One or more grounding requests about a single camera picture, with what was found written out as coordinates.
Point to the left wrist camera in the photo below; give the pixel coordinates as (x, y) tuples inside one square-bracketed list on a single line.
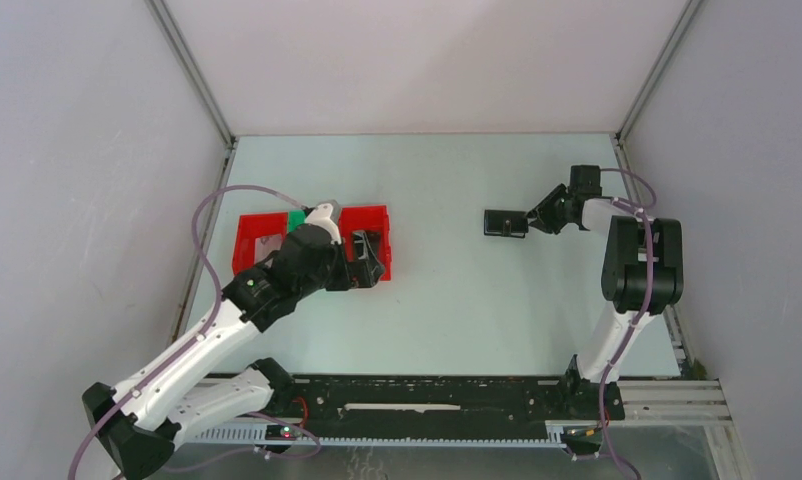
[(326, 216)]

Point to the black leather card holder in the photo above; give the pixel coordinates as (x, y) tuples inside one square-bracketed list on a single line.
[(505, 223)]

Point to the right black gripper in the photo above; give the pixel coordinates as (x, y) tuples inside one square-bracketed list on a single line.
[(546, 221)]

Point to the red plastic bin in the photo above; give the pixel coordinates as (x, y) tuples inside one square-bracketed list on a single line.
[(375, 221), (257, 235)]

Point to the grey card in bin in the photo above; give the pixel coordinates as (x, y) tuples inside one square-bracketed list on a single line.
[(265, 245)]

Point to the green plastic bin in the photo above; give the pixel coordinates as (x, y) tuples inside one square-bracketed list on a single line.
[(295, 218)]

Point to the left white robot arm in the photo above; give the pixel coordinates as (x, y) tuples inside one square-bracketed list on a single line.
[(143, 420)]

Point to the left red plastic bin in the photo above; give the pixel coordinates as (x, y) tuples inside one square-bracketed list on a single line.
[(257, 235)]

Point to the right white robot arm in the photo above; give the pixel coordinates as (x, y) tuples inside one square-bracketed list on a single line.
[(642, 271)]

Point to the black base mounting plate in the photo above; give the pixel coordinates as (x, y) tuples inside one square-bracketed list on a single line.
[(448, 408)]

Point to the right red plastic bin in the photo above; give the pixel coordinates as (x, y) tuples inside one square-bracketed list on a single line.
[(375, 221)]

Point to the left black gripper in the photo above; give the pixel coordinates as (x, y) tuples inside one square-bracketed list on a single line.
[(362, 273)]

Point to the aluminium frame rail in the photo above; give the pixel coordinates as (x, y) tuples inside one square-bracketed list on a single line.
[(668, 402)]

